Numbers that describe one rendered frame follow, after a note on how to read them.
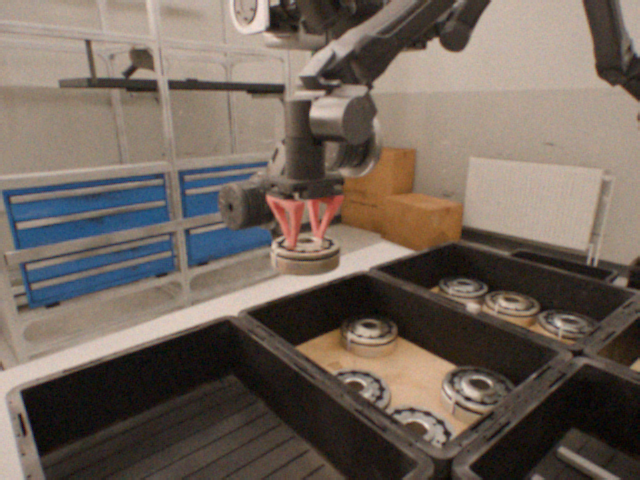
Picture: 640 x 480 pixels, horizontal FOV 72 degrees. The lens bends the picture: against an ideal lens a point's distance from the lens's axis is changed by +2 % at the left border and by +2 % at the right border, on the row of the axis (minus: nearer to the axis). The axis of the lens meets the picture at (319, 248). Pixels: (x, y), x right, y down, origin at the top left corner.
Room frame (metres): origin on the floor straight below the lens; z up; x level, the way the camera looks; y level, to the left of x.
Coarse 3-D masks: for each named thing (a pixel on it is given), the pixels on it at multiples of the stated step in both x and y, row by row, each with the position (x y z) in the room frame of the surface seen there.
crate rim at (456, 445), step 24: (312, 288) 0.72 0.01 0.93; (408, 288) 0.72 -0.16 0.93; (240, 312) 0.63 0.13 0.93; (456, 312) 0.64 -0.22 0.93; (528, 336) 0.56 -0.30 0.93; (312, 360) 0.49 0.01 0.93; (552, 360) 0.50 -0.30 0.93; (336, 384) 0.44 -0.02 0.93; (528, 384) 0.44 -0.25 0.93; (504, 408) 0.40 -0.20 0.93; (408, 432) 0.36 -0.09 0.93; (480, 432) 0.36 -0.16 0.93; (432, 456) 0.33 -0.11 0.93
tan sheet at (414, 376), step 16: (336, 336) 0.72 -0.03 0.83; (304, 352) 0.67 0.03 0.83; (320, 352) 0.67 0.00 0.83; (336, 352) 0.67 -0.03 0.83; (400, 352) 0.67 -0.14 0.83; (416, 352) 0.67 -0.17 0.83; (336, 368) 0.62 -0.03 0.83; (368, 368) 0.62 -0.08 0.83; (384, 368) 0.62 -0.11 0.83; (400, 368) 0.62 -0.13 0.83; (416, 368) 0.62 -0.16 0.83; (432, 368) 0.62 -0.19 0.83; (448, 368) 0.62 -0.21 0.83; (400, 384) 0.58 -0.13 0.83; (416, 384) 0.58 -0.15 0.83; (432, 384) 0.58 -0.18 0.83; (400, 400) 0.54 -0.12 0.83; (416, 400) 0.54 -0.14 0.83; (432, 400) 0.54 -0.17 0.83; (448, 416) 0.51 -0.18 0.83
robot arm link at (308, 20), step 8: (296, 0) 0.92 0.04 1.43; (304, 0) 0.91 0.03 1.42; (312, 0) 0.91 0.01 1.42; (320, 0) 0.91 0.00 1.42; (328, 0) 0.92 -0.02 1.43; (336, 0) 0.93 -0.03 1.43; (304, 8) 0.92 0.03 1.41; (312, 8) 0.92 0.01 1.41; (320, 8) 0.92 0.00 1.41; (328, 8) 0.92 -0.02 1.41; (336, 8) 0.93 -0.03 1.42; (304, 16) 0.94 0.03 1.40; (312, 16) 0.93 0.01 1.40; (320, 16) 0.92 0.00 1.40; (328, 16) 0.93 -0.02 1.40; (304, 24) 0.95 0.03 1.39; (312, 24) 0.94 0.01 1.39
